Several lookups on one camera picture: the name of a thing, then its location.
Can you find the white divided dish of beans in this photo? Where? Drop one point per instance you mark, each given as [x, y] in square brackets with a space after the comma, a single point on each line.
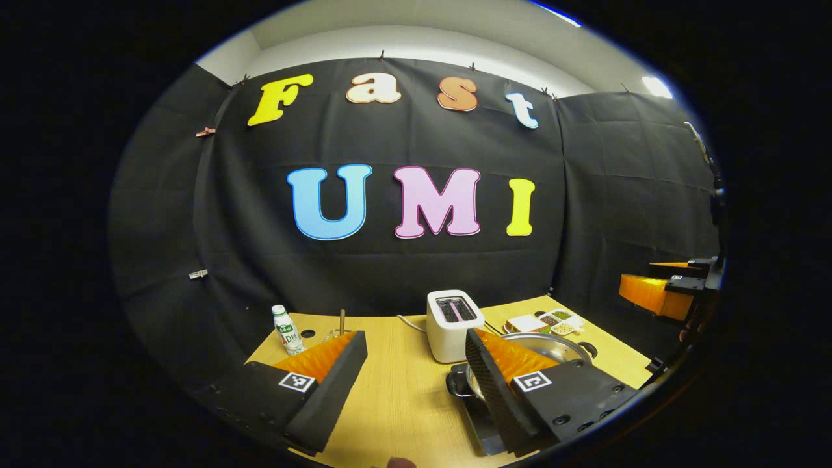
[562, 322]

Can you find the black induction cooktop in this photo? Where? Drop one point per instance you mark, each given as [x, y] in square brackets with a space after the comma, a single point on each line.
[481, 422]

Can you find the red clip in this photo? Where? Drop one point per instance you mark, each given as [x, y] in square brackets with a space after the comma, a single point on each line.
[205, 132]

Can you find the white drink bottle green label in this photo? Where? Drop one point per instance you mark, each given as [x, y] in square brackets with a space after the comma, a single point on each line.
[288, 335]

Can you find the small ceiling light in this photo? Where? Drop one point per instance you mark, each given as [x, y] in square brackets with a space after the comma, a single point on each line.
[657, 87]

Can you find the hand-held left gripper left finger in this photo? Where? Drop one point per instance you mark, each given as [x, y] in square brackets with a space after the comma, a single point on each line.
[325, 403]

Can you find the black backdrop cloth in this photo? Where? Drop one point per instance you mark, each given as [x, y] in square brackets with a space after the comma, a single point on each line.
[260, 227]

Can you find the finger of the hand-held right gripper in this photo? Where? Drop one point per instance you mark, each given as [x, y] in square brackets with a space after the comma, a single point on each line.
[686, 286]
[703, 264]

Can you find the white toaster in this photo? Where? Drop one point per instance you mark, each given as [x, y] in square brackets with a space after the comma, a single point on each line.
[448, 341]

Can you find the stainless steel pot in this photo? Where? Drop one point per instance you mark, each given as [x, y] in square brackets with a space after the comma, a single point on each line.
[565, 351]

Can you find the metal clip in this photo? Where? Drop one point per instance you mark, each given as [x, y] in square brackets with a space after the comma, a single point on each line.
[198, 273]

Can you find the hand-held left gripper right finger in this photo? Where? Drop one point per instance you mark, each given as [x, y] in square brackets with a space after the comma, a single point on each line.
[500, 403]

